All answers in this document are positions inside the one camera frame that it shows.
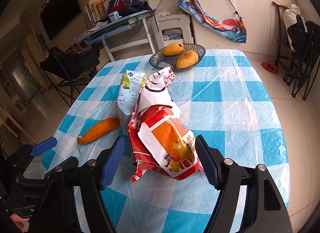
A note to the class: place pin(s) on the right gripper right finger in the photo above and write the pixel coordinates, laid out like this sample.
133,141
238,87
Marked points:
211,160

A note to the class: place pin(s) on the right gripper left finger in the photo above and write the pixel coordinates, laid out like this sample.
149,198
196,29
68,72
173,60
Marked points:
111,161

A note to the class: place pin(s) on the orange carrot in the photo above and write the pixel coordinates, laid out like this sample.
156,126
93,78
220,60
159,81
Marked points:
97,131

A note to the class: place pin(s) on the red orange snack bag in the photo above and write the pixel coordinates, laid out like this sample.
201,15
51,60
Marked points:
159,140

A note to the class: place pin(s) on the left hand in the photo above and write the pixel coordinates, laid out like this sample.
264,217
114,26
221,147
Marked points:
20,222

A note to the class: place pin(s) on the blue milk carton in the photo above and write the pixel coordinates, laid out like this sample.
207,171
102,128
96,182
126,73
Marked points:
130,85

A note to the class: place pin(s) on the yellow mango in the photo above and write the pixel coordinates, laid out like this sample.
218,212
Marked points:
174,48
187,59

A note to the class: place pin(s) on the black folding camp chair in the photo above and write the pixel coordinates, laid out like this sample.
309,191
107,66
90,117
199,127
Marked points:
67,71

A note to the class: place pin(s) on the red slipper on floor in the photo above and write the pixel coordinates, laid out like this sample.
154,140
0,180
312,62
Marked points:
270,67

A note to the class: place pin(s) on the glass fruit bowl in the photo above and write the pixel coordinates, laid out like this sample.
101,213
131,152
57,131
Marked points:
159,61

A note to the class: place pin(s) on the blue study desk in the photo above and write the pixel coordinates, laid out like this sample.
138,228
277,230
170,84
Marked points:
107,30

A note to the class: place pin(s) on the colourful hanging fabric banner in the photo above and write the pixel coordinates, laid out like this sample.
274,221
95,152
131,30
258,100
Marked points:
231,29

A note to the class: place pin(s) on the white plastic stool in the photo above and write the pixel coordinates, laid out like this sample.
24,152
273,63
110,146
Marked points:
170,29

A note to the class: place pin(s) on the row of books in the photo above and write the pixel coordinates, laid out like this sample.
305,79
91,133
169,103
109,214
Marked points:
97,10

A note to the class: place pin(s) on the black folded chair right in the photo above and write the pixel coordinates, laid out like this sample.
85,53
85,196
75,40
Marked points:
305,42

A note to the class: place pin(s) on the white stuffed sack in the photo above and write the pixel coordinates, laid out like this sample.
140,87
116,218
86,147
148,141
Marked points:
292,20

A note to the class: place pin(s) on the dark blue red backpack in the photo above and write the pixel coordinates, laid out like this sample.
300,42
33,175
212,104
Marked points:
127,7

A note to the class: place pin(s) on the white storage cabinet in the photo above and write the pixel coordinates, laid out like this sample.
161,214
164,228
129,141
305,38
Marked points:
260,19

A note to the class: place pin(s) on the black wall television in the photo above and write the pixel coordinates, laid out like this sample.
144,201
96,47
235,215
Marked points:
57,14

